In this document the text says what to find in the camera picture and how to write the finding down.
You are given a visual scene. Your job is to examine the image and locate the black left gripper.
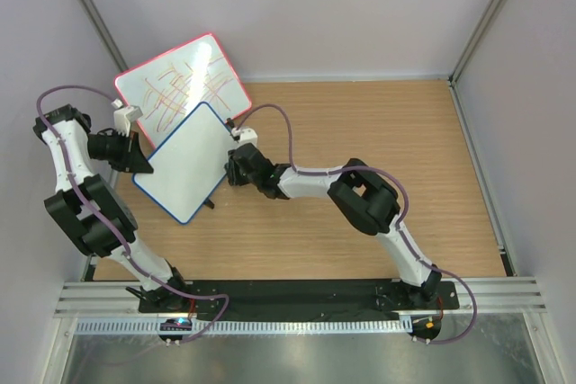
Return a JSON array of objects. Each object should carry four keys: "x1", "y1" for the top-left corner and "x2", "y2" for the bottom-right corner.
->
[{"x1": 86, "y1": 129, "x2": 153, "y2": 174}]

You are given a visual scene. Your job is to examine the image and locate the blue framed whiteboard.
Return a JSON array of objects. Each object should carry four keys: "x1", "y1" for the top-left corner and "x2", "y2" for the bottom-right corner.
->
[{"x1": 132, "y1": 103, "x2": 235, "y2": 225}]

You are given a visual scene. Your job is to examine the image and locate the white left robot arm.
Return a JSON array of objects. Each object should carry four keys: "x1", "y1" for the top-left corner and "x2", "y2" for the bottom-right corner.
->
[{"x1": 33, "y1": 104, "x2": 191, "y2": 312}]

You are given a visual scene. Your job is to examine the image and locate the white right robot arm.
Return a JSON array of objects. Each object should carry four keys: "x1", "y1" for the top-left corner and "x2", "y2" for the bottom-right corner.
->
[{"x1": 225, "y1": 143, "x2": 441, "y2": 308}]

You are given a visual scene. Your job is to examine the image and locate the pink framed whiteboard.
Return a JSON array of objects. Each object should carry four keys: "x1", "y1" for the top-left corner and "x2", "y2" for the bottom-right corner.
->
[{"x1": 114, "y1": 33, "x2": 252, "y2": 147}]

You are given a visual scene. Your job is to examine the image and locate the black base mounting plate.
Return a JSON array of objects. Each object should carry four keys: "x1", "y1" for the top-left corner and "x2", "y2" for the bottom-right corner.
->
[{"x1": 137, "y1": 278, "x2": 460, "y2": 323}]

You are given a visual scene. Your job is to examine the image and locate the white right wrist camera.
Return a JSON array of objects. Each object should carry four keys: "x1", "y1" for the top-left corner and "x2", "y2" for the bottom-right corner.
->
[{"x1": 230, "y1": 127, "x2": 258, "y2": 147}]

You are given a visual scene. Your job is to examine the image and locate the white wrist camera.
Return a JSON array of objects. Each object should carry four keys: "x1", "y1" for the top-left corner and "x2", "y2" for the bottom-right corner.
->
[
  {"x1": 112, "y1": 99, "x2": 142, "y2": 136},
  {"x1": 230, "y1": 127, "x2": 258, "y2": 147}
]

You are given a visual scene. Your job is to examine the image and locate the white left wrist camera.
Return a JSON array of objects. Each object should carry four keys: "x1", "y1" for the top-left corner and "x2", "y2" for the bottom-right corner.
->
[{"x1": 112, "y1": 99, "x2": 142, "y2": 136}]

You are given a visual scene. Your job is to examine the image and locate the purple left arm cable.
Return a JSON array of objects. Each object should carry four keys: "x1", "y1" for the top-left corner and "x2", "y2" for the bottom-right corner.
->
[{"x1": 35, "y1": 85, "x2": 230, "y2": 344}]

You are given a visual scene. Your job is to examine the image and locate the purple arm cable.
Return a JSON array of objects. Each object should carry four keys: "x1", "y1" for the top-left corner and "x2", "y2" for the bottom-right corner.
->
[
  {"x1": 35, "y1": 85, "x2": 230, "y2": 344},
  {"x1": 233, "y1": 103, "x2": 477, "y2": 346}
]

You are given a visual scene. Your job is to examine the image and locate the aluminium frame rail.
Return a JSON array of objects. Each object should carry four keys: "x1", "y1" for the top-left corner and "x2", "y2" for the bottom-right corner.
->
[{"x1": 56, "y1": 277, "x2": 545, "y2": 322}]

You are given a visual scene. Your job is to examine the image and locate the white slotted cable duct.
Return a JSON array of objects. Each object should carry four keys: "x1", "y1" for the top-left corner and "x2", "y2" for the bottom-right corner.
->
[{"x1": 75, "y1": 317, "x2": 412, "y2": 336}]

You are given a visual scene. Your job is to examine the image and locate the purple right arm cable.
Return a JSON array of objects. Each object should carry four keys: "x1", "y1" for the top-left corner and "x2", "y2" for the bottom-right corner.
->
[{"x1": 233, "y1": 103, "x2": 477, "y2": 346}]

